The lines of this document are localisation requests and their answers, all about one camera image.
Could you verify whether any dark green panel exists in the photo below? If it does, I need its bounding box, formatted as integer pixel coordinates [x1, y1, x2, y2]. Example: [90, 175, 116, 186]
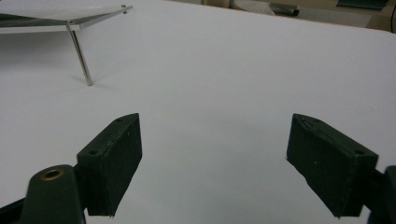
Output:
[335, 0, 390, 11]

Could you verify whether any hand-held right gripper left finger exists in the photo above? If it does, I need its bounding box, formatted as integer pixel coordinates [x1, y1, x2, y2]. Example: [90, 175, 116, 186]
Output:
[76, 113, 143, 217]

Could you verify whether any white table mat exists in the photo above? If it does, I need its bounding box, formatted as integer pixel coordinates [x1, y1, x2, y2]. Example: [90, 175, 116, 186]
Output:
[0, 0, 396, 224]

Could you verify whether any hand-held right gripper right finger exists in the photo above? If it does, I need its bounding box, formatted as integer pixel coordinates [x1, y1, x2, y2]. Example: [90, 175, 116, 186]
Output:
[286, 113, 380, 218]

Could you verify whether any clear acrylic photo frame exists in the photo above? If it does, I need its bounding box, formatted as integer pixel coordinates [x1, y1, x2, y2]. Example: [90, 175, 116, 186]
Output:
[0, 0, 134, 87]

